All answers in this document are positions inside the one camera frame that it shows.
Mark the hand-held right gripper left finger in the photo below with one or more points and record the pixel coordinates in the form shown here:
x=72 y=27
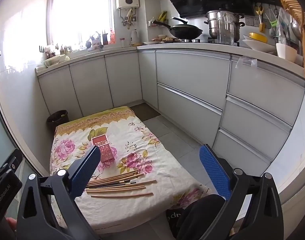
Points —
x=86 y=170

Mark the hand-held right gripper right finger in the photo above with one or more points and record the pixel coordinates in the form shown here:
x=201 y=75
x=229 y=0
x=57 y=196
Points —
x=215 y=172

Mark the pink chopstick holder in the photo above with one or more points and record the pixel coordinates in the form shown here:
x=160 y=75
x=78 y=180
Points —
x=106 y=147

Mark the bunch of wooden chopsticks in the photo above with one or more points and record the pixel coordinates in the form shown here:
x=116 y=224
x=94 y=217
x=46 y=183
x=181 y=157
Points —
x=117 y=181

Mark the person's left hand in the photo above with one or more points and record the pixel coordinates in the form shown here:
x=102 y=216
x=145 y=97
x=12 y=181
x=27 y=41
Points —
x=11 y=223

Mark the black trash basket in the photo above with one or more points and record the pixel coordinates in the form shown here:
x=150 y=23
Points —
x=56 y=122

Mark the floral blanket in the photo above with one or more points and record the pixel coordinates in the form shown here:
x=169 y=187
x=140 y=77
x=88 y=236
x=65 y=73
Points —
x=142 y=155

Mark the brown floor mat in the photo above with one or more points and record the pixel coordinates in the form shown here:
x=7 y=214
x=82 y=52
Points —
x=145 y=112

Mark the white kitchen cabinets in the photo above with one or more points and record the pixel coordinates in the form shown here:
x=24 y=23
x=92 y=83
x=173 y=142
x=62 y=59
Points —
x=187 y=67

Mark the pale green bowl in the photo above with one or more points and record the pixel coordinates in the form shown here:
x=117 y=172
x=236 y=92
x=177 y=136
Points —
x=52 y=61

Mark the small red-lidded jar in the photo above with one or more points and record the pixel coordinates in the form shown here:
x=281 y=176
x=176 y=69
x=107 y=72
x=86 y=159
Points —
x=122 y=43

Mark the gas stove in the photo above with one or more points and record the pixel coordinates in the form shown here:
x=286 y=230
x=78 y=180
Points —
x=202 y=40

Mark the dark knife block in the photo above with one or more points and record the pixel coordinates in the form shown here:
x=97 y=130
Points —
x=105 y=38

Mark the white bowl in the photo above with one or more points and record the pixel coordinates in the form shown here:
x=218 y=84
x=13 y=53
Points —
x=257 y=45
x=286 y=51

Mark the red bottle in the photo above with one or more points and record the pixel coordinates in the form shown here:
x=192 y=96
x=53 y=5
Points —
x=112 y=37

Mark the plate of food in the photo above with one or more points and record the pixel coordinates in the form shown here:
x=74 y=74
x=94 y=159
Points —
x=167 y=40

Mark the white jug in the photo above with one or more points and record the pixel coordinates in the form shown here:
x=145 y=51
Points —
x=134 y=37

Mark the clear glass pitcher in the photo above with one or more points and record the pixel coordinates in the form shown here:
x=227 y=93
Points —
x=225 y=30

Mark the yellow dish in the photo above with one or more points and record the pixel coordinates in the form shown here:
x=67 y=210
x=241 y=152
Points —
x=258 y=36

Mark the black wok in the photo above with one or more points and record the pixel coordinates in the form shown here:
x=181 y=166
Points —
x=185 y=31

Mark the steel steamer pot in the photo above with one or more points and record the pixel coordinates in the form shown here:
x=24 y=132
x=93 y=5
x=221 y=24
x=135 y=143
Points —
x=213 y=22

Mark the window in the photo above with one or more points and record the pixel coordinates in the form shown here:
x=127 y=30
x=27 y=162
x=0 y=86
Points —
x=92 y=10

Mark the yellow gloves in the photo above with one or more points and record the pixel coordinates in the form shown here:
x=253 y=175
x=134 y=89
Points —
x=163 y=16

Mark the wall power socket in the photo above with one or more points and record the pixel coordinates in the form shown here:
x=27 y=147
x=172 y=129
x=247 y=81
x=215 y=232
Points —
x=252 y=21

